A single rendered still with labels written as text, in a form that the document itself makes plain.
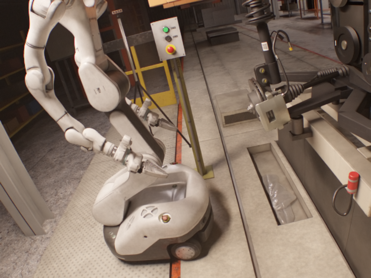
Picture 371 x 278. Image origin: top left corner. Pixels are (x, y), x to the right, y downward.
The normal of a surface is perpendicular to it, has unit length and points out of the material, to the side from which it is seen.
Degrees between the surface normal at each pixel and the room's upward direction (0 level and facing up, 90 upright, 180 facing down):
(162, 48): 90
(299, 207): 0
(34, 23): 91
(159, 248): 89
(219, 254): 0
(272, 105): 75
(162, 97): 90
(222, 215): 0
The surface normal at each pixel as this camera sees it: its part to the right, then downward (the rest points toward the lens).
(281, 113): 0.18, 0.44
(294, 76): -0.41, 0.50
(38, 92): 0.07, 0.67
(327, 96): -0.36, -0.83
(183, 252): -0.04, 0.48
